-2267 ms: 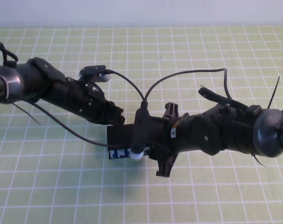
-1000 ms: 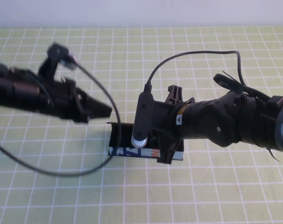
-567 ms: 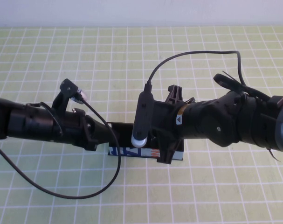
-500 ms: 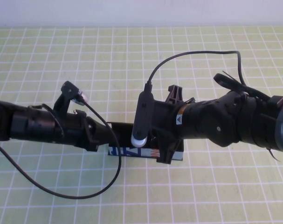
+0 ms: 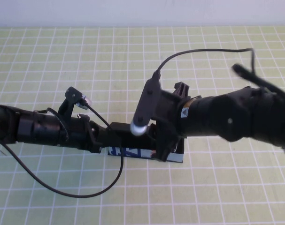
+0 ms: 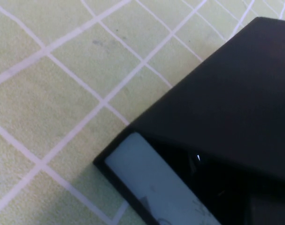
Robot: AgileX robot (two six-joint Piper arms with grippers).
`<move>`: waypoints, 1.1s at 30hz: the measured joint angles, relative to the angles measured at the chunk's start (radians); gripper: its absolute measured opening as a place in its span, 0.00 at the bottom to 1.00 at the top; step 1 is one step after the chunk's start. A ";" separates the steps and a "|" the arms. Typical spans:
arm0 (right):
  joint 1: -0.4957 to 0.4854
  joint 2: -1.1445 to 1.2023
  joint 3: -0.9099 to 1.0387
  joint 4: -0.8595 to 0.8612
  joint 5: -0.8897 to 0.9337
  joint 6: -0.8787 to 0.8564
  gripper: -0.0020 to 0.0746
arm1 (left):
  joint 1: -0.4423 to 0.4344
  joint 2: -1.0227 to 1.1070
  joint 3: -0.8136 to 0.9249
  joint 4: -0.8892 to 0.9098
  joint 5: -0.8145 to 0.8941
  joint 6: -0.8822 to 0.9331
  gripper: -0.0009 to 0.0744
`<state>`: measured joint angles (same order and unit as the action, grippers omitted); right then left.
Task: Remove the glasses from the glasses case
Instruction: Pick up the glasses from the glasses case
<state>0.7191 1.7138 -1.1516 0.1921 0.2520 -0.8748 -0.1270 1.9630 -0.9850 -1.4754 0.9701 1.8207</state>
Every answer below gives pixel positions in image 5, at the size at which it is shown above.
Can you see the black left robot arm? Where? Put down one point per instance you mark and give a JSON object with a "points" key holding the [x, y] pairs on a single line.
{"points": [[39, 129]]}

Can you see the black printed glasses case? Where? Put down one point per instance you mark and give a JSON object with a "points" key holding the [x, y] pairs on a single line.
{"points": [[133, 153]]}

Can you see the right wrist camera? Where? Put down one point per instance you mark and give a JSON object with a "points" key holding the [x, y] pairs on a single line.
{"points": [[145, 105]]}

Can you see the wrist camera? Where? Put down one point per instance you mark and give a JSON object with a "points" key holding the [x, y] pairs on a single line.
{"points": [[73, 96], [145, 105]]}

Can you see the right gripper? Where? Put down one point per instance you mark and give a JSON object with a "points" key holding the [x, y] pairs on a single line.
{"points": [[168, 110]]}

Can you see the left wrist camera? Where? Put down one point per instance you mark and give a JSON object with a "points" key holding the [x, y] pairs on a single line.
{"points": [[73, 96]]}

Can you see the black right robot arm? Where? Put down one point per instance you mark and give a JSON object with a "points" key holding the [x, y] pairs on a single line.
{"points": [[226, 117]]}

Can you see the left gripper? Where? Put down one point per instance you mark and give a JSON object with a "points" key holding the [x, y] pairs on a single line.
{"points": [[86, 133]]}

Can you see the green checkered tablecloth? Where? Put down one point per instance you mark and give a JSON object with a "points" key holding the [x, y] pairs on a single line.
{"points": [[62, 58]]}

